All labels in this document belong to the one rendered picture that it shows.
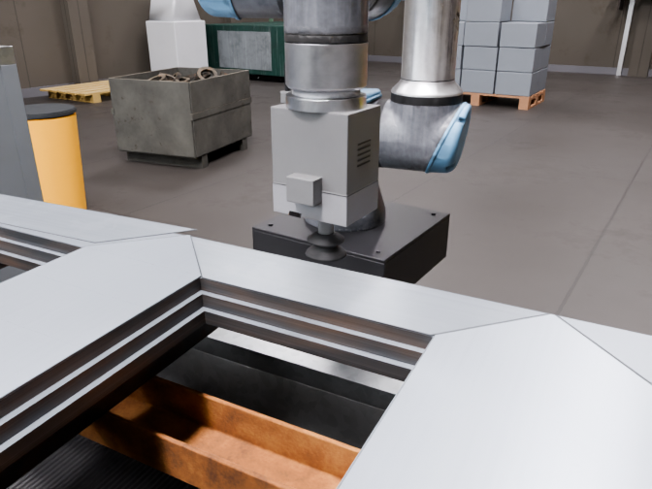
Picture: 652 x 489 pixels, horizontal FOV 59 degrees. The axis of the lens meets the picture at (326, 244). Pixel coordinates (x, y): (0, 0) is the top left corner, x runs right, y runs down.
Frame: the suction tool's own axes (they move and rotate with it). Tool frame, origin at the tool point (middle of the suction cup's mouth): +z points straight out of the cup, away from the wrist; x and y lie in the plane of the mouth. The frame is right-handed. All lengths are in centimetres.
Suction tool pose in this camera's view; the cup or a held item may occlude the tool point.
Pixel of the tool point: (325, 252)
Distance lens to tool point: 59.2
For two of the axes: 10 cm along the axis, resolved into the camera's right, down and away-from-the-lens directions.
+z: 0.0, 9.2, 3.9
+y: 8.5, 2.0, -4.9
